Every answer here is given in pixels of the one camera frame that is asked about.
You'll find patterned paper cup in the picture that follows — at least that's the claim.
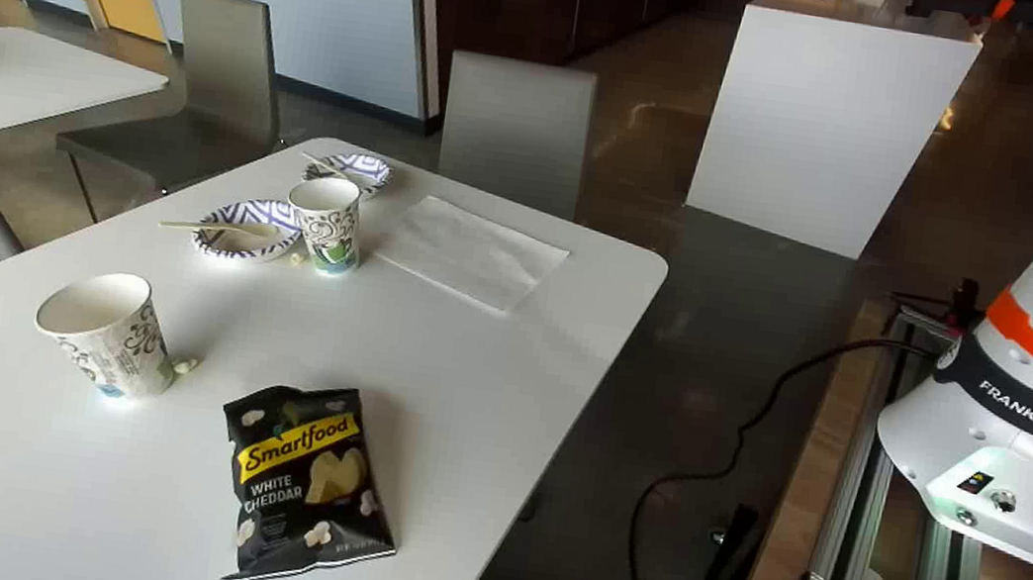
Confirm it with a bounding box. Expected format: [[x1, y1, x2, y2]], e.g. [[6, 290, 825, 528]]
[[279, 171, 371, 281], [26, 261, 189, 408]]

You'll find black snack packet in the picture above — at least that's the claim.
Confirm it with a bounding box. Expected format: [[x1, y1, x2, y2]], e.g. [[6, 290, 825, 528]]
[[200, 372, 418, 580]]

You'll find white paper napkin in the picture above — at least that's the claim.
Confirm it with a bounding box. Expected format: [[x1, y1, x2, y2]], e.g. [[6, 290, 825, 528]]
[[368, 189, 576, 323]]

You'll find grey chair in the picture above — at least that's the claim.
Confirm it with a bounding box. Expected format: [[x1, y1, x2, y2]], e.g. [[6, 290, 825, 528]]
[[431, 49, 601, 225], [45, 0, 301, 247]]

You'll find blue patterned paper bowl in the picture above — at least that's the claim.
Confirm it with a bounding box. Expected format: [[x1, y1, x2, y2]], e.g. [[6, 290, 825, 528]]
[[190, 190, 307, 269], [315, 148, 394, 203]]

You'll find wooden fork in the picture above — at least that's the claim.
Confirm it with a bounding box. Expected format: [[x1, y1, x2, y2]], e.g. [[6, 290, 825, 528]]
[[299, 151, 351, 180]]

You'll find wooden spoon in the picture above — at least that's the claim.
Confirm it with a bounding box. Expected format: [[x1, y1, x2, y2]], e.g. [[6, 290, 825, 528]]
[[158, 209, 283, 245]]

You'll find white kitchen island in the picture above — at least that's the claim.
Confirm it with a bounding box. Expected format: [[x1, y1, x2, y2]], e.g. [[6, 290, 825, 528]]
[[680, 0, 988, 274]]

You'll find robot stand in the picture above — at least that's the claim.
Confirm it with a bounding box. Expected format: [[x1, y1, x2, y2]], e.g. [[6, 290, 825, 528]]
[[676, 274, 1033, 580]]

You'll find black cable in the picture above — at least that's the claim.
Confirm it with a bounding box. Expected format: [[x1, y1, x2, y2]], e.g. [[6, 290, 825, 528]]
[[610, 306, 941, 580]]

